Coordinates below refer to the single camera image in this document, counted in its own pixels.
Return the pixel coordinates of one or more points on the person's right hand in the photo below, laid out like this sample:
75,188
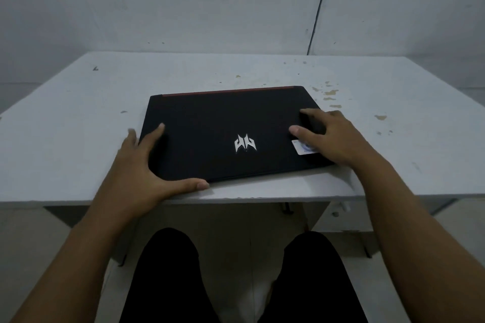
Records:
341,141

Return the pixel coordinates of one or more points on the person's left hand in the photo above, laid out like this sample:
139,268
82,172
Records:
129,186

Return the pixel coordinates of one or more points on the person's right thumb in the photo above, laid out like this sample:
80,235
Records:
303,133

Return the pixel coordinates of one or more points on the person's left middle finger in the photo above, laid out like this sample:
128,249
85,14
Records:
130,143

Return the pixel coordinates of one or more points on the person's left thumb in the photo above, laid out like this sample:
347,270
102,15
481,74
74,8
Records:
185,185

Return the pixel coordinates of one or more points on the black laptop with silver emblem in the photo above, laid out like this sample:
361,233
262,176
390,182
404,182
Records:
212,126

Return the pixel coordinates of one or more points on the person's left forearm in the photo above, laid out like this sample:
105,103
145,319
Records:
75,269

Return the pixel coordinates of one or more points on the person's right forearm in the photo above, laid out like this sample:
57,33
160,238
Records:
420,251

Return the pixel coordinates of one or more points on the white round-print sticker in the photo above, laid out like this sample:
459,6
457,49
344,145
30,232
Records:
303,148

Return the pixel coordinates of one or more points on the person's black trousers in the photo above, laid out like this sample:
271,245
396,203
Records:
163,281

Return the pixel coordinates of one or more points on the small black table bracket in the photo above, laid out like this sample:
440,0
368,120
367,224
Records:
288,208

